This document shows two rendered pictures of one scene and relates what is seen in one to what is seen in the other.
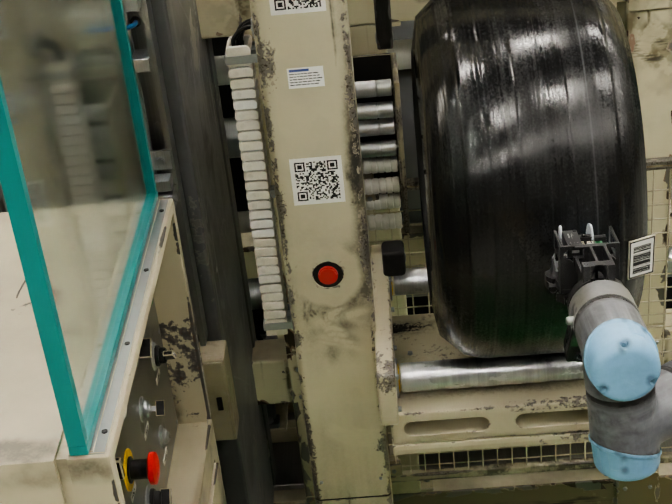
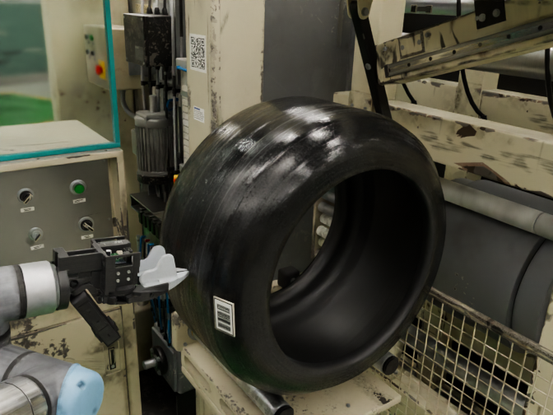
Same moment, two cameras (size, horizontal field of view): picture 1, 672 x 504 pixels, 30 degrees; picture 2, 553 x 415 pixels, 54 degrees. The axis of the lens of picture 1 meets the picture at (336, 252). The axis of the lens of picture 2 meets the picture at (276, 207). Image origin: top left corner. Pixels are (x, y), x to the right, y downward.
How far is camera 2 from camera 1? 1.51 m
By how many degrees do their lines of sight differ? 47
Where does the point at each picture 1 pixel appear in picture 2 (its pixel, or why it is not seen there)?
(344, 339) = not seen: hidden behind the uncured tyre
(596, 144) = (220, 207)
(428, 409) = (194, 356)
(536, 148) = (198, 192)
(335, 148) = not seen: hidden behind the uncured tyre
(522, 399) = (229, 390)
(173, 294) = (118, 203)
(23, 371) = not seen: outside the picture
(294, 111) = (195, 134)
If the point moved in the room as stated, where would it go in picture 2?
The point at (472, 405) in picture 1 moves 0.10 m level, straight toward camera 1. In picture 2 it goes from (208, 371) to (164, 386)
